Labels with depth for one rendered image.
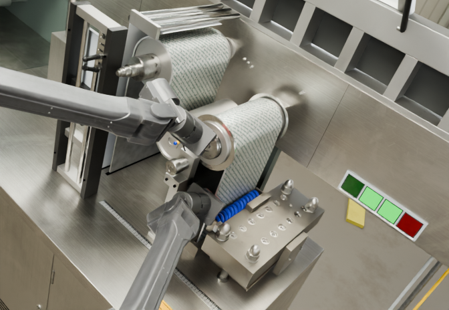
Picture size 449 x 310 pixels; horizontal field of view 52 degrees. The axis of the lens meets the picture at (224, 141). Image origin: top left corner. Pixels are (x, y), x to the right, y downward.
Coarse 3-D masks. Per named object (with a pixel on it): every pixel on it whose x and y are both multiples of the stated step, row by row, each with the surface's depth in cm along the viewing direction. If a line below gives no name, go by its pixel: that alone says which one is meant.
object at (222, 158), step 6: (282, 120) 131; (210, 126) 113; (216, 126) 112; (216, 132) 113; (222, 132) 112; (222, 138) 112; (222, 144) 113; (228, 144) 112; (222, 150) 113; (228, 150) 113; (222, 156) 114; (210, 162) 117; (216, 162) 116; (222, 162) 115
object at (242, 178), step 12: (252, 156) 125; (264, 156) 133; (240, 168) 123; (252, 168) 131; (228, 180) 121; (240, 180) 129; (252, 180) 137; (216, 192) 121; (228, 192) 127; (240, 192) 135; (228, 204) 133
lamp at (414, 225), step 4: (404, 216) 124; (408, 216) 124; (400, 220) 125; (404, 220) 125; (408, 220) 124; (412, 220) 123; (416, 220) 122; (400, 224) 126; (404, 224) 125; (408, 224) 124; (412, 224) 123; (416, 224) 123; (420, 224) 122; (404, 228) 125; (408, 228) 125; (412, 228) 124; (416, 228) 123; (408, 232) 125; (412, 232) 124; (412, 236) 124
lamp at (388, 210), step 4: (384, 204) 127; (388, 204) 126; (392, 204) 125; (380, 208) 128; (384, 208) 127; (388, 208) 126; (392, 208) 126; (396, 208) 125; (380, 212) 128; (384, 212) 128; (388, 212) 127; (392, 212) 126; (396, 212) 125; (400, 212) 125; (384, 216) 128; (388, 216) 127; (392, 216) 126; (396, 216) 126; (392, 220) 127
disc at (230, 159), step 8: (208, 120) 114; (216, 120) 113; (224, 128) 112; (232, 136) 111; (232, 144) 112; (232, 152) 113; (200, 160) 120; (232, 160) 113; (216, 168) 117; (224, 168) 116
